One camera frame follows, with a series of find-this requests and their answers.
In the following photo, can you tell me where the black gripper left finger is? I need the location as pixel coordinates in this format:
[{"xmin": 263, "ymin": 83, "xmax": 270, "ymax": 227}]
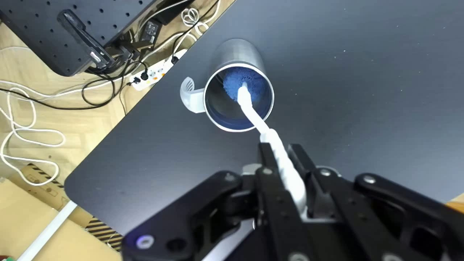
[{"xmin": 121, "ymin": 141, "xmax": 312, "ymax": 261}]

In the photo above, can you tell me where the white spoon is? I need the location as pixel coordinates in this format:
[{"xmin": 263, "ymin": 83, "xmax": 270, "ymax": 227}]
[{"xmin": 222, "ymin": 67, "xmax": 309, "ymax": 218}]

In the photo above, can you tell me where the black perforated board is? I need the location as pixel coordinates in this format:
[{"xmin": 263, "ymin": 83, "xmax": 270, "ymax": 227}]
[{"xmin": 0, "ymin": 0, "xmax": 163, "ymax": 77}]

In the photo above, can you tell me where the black clamp bracket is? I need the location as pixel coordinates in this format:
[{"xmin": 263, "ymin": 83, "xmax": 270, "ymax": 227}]
[{"xmin": 56, "ymin": 9, "xmax": 112, "ymax": 70}]

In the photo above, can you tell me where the steel flask with white handle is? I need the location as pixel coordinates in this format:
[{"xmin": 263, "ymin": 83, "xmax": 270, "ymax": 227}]
[{"xmin": 179, "ymin": 38, "xmax": 277, "ymax": 134}]

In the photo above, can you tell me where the white cable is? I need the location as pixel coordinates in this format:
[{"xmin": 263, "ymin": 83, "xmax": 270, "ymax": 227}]
[{"xmin": 0, "ymin": 89, "xmax": 69, "ymax": 189}]

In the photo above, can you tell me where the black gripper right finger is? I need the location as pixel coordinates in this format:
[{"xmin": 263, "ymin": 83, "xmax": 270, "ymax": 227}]
[{"xmin": 289, "ymin": 143, "xmax": 464, "ymax": 261}]

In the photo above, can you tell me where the white power strip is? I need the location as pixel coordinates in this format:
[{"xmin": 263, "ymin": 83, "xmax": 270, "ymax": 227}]
[{"xmin": 129, "ymin": 48, "xmax": 189, "ymax": 93}]

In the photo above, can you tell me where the black cable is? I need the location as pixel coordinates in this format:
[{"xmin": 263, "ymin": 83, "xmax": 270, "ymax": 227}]
[{"xmin": 0, "ymin": 43, "xmax": 147, "ymax": 112}]

